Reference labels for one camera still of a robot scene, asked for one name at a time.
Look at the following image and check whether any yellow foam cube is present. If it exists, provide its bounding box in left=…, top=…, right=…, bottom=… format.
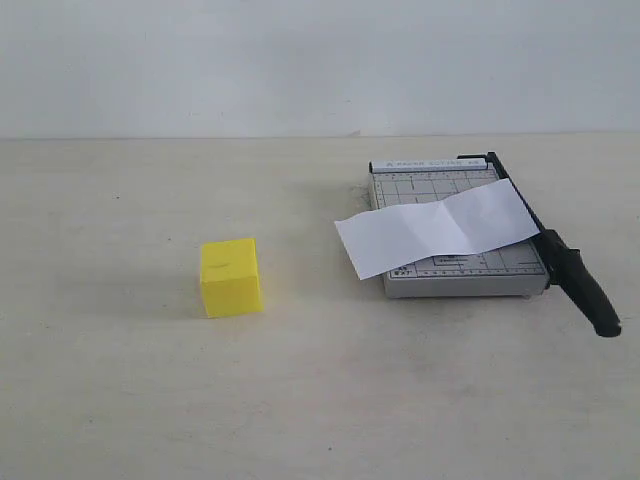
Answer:
left=200, top=238, right=263, bottom=318

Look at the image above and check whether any white paper sheet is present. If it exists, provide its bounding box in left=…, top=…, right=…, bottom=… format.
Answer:
left=335, top=179, right=540, bottom=280

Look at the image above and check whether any black cutter blade arm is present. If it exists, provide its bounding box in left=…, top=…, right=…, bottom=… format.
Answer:
left=457, top=152, right=622, bottom=338

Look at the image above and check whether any grey paper cutter base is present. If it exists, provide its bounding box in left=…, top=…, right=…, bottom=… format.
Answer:
left=369, top=152, right=550, bottom=298

